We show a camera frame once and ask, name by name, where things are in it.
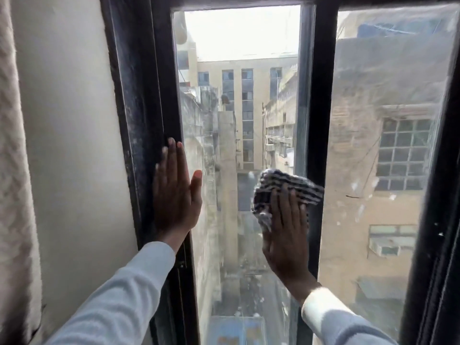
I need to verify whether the black white checked cloth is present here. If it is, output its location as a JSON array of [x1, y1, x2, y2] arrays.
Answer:
[[250, 168, 325, 233]]

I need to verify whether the narrow glass window pane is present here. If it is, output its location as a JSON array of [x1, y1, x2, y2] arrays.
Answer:
[[171, 5, 307, 345]]

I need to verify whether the wall air conditioner unit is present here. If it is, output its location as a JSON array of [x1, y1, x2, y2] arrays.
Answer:
[[367, 236, 402, 258]]

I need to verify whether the beige building with gridded window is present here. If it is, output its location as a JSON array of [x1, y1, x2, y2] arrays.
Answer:
[[318, 11, 451, 334]]

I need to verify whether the dusty glass window pane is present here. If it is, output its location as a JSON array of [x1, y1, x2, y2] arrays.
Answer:
[[318, 5, 455, 343]]

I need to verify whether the person's right hand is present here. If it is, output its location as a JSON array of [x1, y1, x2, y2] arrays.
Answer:
[[262, 183, 310, 288]]

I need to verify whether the tall building with many windows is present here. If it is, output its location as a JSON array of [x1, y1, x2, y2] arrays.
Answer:
[[197, 58, 299, 173]]

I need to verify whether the grey weathered concrete building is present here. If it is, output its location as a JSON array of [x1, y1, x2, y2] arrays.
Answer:
[[178, 86, 241, 316]]

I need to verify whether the black window frame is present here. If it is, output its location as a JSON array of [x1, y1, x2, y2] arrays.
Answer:
[[99, 0, 460, 345]]

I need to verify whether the person's left hand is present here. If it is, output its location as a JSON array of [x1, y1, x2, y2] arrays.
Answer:
[[152, 137, 203, 245]]

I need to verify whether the beige textured curtain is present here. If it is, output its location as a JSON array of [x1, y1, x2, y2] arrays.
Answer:
[[0, 0, 44, 345]]

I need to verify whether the person's left forearm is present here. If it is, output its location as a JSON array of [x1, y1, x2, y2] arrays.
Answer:
[[44, 231, 177, 345]]

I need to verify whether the person's right forearm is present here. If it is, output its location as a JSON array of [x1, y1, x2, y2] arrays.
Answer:
[[287, 272, 397, 345]]

